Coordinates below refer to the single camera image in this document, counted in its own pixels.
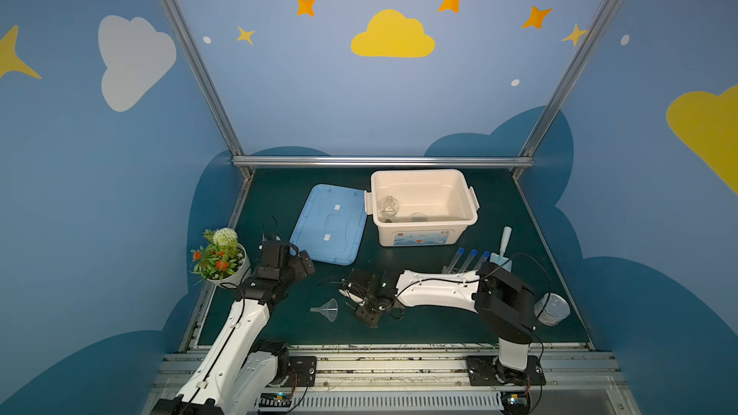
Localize clear plastic funnel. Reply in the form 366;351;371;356
309;298;338;323

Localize light blue bin lid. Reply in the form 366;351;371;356
289;184;367;266

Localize clear glass petri dish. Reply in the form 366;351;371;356
377;196;400;222

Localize test tube blue cap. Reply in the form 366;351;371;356
459;249;478;273
442;247;465;274
474;251;490;271

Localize white ceramic mortar bowl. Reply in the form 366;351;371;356
409;212;429;223

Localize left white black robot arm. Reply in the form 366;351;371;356
151;240;315;414

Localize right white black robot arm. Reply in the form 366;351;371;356
339;262;536;373

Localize potted flower plant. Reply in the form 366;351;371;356
191;228;251;289

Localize white plastic storage bin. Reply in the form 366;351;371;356
364;169;480;247

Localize light blue plastic scoop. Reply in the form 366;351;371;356
490;226;512;272

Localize left controller circuit board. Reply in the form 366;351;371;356
258;392;293;410

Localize controller circuit board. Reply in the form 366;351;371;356
501;392;532;415
258;392;293;410

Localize right controller circuit board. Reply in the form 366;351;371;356
501;392;532;415

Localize clear plastic beaker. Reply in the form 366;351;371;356
534;293;571;327

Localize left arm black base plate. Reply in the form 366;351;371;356
269;357;317;388

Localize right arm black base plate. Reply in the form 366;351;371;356
465;355;547;386

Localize aluminium rail base frame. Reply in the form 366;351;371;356
140;343;630;415

